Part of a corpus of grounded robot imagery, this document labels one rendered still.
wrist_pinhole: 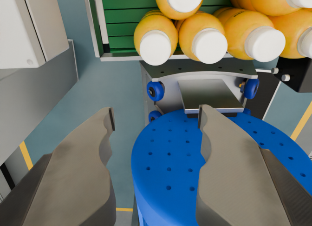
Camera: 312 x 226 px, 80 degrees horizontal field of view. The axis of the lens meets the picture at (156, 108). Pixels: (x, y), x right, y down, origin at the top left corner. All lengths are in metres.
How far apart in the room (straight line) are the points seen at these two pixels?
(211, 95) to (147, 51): 0.18
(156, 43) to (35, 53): 0.15
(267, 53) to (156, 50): 0.14
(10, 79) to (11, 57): 0.64
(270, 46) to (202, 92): 0.15
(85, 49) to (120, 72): 0.28
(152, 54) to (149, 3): 0.19
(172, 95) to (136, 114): 1.15
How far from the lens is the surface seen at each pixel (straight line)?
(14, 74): 0.95
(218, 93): 0.38
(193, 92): 0.38
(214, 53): 0.25
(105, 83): 1.50
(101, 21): 0.44
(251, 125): 0.41
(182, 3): 0.24
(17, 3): 0.27
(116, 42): 0.44
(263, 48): 0.28
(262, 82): 1.46
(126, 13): 0.43
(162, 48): 0.24
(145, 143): 0.33
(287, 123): 1.98
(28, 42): 0.27
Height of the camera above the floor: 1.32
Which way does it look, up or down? 59 degrees down
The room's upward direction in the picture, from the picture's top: 179 degrees counter-clockwise
